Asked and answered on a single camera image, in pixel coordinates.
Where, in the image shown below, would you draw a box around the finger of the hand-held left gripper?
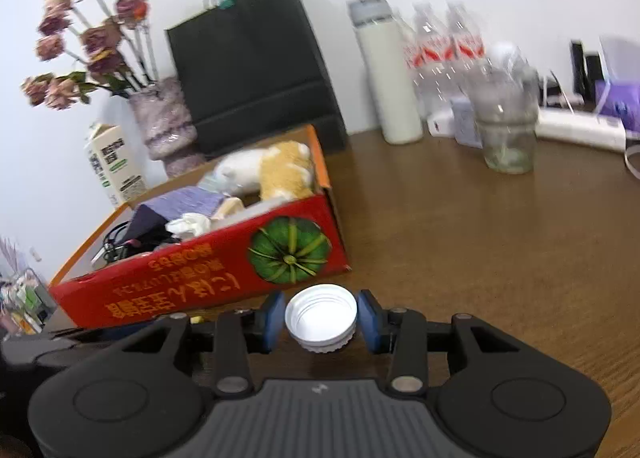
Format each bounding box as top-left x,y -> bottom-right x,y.
47,318 -> 163,339

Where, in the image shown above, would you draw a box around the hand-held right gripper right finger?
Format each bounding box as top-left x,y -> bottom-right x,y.
358,289 -> 523,396

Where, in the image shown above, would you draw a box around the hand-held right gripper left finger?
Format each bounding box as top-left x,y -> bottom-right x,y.
112,291 -> 287,398

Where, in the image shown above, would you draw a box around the white ribbed bottle cap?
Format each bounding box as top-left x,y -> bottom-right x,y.
284,285 -> 359,354

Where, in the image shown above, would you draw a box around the red cardboard box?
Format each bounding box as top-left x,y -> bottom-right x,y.
48,125 -> 352,329

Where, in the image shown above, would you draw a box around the black braided cable bundle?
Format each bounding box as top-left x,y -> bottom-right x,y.
102,221 -> 173,264

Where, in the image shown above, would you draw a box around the white tissue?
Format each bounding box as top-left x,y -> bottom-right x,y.
165,213 -> 213,241

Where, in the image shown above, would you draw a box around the purple knit cloth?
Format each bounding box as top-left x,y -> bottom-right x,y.
132,187 -> 226,226

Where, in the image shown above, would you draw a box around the white and yellow plush toy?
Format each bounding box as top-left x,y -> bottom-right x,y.
212,141 -> 317,201

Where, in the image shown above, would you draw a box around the wooden desktop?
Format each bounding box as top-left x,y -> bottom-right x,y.
40,123 -> 640,458

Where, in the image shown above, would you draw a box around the storage cart with supplies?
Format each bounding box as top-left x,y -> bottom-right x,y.
0,265 -> 58,339

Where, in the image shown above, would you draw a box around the white milk carton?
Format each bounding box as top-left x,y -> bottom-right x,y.
84,122 -> 148,209

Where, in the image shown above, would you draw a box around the white charger adapter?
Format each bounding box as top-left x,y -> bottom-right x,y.
426,108 -> 457,137

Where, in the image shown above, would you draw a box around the purple white vase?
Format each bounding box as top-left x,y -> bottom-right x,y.
128,77 -> 206,178

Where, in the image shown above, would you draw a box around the small light purple box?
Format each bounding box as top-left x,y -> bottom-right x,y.
450,97 -> 483,148

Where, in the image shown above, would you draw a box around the clear glass cup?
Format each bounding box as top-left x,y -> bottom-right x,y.
470,63 -> 540,175

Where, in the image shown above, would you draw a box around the white thermos bottle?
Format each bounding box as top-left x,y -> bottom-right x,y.
347,0 -> 424,145

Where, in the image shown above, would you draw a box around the black paper bag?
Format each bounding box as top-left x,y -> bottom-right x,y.
166,0 -> 349,159

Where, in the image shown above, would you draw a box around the clear water bottle red label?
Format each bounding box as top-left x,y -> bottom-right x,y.
412,2 -> 453,114
399,13 -> 426,114
445,1 -> 488,104

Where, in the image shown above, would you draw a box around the white power strip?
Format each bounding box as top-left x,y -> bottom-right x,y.
535,108 -> 628,153

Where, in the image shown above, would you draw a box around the dried pink roses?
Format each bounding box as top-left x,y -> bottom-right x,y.
21,0 -> 161,112

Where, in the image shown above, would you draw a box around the white round device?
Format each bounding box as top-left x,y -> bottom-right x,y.
487,41 -> 531,74

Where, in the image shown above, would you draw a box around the black upright device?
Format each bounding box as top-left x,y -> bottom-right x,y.
570,40 -> 606,99

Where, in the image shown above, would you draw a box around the purple tissue pack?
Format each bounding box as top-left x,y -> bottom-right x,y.
594,80 -> 640,134

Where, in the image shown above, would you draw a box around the white paper sheet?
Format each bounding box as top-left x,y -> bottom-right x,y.
597,35 -> 640,89

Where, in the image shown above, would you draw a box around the purple wall decal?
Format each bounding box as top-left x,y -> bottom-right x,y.
0,235 -> 26,274

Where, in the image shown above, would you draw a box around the thin white cables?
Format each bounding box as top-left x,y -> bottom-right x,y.
542,69 -> 586,106

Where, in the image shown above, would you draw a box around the white cable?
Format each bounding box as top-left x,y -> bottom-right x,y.
622,141 -> 640,179

